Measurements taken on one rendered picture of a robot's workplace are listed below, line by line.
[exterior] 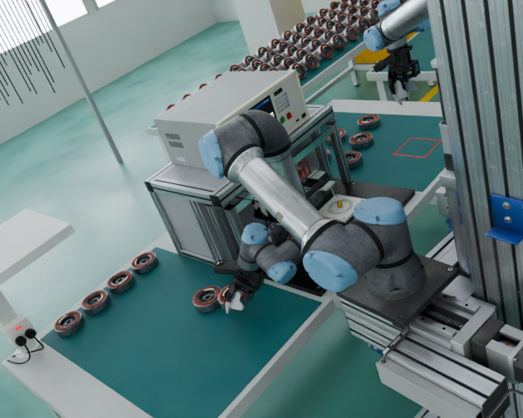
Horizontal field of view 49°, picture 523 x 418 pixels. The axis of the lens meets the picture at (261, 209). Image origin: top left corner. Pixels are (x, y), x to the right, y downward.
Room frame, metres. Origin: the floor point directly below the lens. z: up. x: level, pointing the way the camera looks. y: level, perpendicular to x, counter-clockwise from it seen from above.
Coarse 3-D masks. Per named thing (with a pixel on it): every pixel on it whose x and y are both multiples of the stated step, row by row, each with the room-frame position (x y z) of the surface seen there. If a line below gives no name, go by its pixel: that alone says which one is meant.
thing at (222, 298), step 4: (228, 284) 1.63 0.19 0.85; (224, 288) 1.62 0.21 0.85; (228, 288) 1.61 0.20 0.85; (220, 292) 1.60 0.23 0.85; (224, 292) 1.59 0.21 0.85; (240, 292) 1.59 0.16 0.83; (220, 296) 1.58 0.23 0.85; (224, 296) 1.58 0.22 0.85; (244, 296) 1.54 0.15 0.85; (220, 300) 1.56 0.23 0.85; (224, 300) 1.55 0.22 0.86; (240, 300) 1.52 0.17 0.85; (244, 300) 1.53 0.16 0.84; (248, 300) 1.54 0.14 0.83; (220, 304) 1.56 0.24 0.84; (224, 304) 1.53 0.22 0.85; (244, 304) 1.53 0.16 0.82; (224, 308) 1.54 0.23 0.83
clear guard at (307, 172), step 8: (296, 168) 1.86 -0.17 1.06; (304, 168) 1.84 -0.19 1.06; (312, 168) 1.81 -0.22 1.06; (320, 168) 1.80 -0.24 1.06; (304, 176) 1.78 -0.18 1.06; (312, 176) 1.77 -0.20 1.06; (320, 176) 1.77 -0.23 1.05; (328, 176) 1.78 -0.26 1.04; (304, 184) 1.73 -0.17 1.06; (312, 184) 1.74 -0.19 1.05; (328, 184) 1.75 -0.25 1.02; (240, 192) 1.83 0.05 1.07; (248, 192) 1.81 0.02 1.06; (320, 192) 1.71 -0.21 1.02; (256, 200) 1.74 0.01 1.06; (312, 200) 1.69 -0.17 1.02
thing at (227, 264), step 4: (220, 260) 1.59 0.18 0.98; (224, 260) 1.58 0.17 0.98; (228, 260) 1.58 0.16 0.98; (232, 260) 1.57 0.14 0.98; (236, 260) 1.56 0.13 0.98; (216, 264) 1.58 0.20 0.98; (220, 264) 1.57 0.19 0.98; (224, 264) 1.57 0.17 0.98; (228, 264) 1.56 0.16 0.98; (232, 264) 1.55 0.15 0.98; (236, 264) 1.54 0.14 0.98; (216, 268) 1.56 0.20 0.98; (220, 268) 1.55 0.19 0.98; (224, 268) 1.54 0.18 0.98; (228, 268) 1.53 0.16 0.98; (232, 268) 1.52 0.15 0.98; (236, 268) 1.52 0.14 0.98; (216, 272) 1.57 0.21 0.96; (220, 272) 1.55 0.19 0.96; (224, 272) 1.54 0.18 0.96; (228, 272) 1.53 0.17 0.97; (232, 272) 1.52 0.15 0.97; (236, 272) 1.51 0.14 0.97; (240, 272) 1.50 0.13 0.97
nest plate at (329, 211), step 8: (336, 200) 2.03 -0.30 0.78; (344, 200) 2.01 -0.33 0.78; (352, 200) 1.98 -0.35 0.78; (360, 200) 1.96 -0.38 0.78; (320, 208) 2.01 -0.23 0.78; (328, 208) 1.99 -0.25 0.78; (336, 208) 1.97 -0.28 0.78; (344, 208) 1.95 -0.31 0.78; (352, 208) 1.93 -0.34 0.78; (328, 216) 1.93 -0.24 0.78; (336, 216) 1.91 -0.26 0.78; (344, 216) 1.89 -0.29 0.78
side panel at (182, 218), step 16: (160, 208) 2.09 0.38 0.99; (176, 208) 2.02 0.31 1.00; (192, 208) 1.91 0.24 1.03; (176, 224) 2.06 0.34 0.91; (192, 224) 1.97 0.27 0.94; (176, 240) 2.09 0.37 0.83; (192, 240) 2.01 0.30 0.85; (208, 240) 1.90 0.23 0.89; (192, 256) 2.03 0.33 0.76; (208, 256) 1.96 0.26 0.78
